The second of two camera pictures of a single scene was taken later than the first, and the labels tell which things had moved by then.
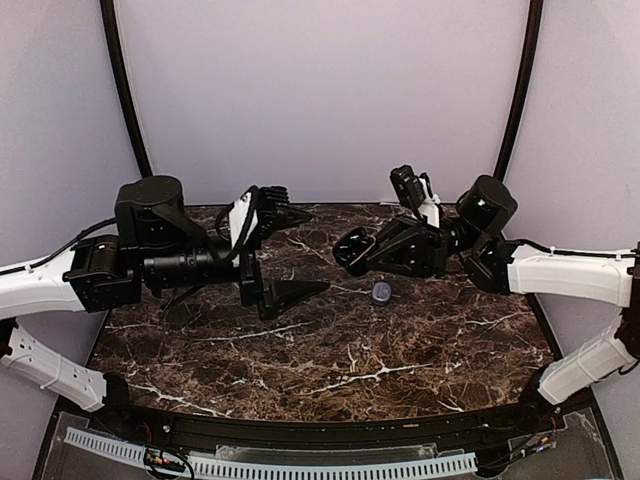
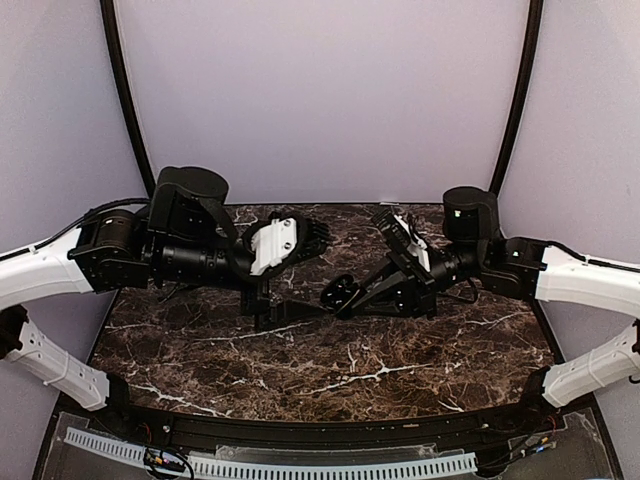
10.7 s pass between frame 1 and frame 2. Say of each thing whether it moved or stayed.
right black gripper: moved
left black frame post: stayed
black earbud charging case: moved
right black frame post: stayed
